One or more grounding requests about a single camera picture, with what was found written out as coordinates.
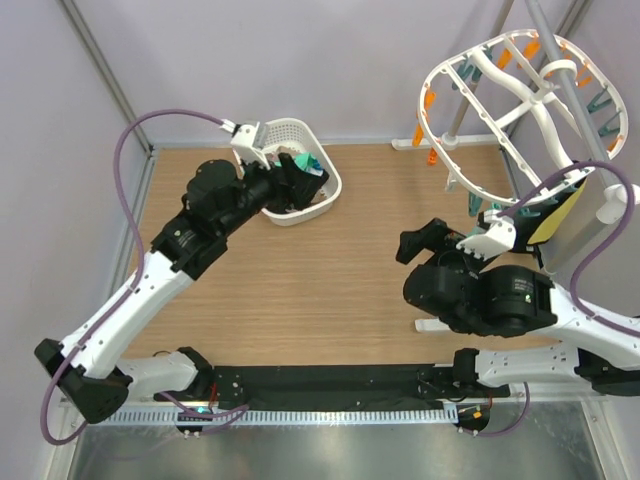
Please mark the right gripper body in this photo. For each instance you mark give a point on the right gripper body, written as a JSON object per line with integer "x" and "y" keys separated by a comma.
{"x": 449, "y": 255}

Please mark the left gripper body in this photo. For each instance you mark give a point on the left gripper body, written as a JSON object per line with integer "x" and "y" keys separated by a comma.
{"x": 289, "y": 195}

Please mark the teal patterned sock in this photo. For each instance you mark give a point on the teal patterned sock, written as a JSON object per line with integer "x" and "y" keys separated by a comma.
{"x": 309, "y": 164}

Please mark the white round clip hanger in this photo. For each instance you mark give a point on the white round clip hanger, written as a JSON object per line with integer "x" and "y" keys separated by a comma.
{"x": 448, "y": 117}

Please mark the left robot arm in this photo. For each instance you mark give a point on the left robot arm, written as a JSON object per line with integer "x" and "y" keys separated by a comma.
{"x": 87, "y": 365}

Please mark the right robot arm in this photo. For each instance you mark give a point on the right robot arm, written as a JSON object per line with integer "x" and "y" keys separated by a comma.
{"x": 457, "y": 289}

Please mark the white perforated plastic basket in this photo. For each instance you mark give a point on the white perforated plastic basket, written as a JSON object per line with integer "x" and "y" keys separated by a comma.
{"x": 293, "y": 136}

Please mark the yellow sock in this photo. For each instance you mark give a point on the yellow sock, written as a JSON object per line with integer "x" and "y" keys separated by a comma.
{"x": 549, "y": 226}

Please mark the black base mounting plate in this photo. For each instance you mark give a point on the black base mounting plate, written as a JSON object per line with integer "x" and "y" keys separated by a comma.
{"x": 245, "y": 384}

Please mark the white and grey drying rack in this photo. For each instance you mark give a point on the white and grey drying rack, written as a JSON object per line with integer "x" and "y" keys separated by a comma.
{"x": 549, "y": 93}

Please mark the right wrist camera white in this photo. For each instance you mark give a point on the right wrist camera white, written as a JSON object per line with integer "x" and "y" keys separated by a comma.
{"x": 498, "y": 238}

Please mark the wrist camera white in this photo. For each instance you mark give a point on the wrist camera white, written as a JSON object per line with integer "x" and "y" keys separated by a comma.
{"x": 498, "y": 238}
{"x": 247, "y": 141}

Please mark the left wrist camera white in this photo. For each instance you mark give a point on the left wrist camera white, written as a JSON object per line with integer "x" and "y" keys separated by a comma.
{"x": 247, "y": 141}

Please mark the slotted grey cable duct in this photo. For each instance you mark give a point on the slotted grey cable duct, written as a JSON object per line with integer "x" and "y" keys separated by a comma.
{"x": 171, "y": 416}

